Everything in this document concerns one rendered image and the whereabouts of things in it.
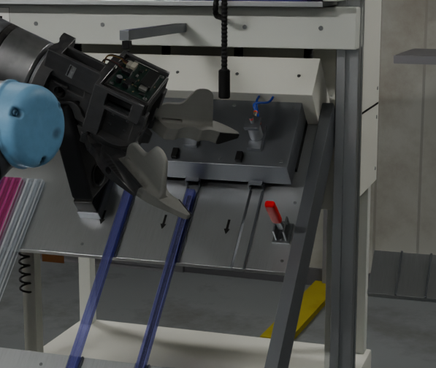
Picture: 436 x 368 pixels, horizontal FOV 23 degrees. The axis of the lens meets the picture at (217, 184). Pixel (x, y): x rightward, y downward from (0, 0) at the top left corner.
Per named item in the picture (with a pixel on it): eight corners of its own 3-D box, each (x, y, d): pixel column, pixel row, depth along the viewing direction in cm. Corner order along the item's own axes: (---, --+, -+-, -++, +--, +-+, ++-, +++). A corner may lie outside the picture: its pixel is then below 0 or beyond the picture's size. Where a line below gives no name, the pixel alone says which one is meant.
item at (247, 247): (291, 288, 169) (286, 271, 165) (-70, 254, 189) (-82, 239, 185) (326, 123, 186) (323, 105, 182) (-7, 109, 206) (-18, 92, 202)
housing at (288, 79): (323, 146, 185) (312, 94, 174) (68, 133, 200) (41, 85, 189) (331, 110, 189) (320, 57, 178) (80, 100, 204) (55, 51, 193)
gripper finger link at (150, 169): (177, 188, 96) (127, 122, 101) (160, 232, 100) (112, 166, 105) (204, 181, 98) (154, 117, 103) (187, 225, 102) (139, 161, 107)
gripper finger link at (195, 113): (252, 103, 109) (169, 97, 106) (234, 145, 113) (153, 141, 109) (244, 83, 111) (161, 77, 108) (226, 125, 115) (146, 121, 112)
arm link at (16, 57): (-20, 107, 107) (18, 69, 113) (21, 127, 107) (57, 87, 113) (-7, 48, 102) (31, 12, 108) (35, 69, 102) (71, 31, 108)
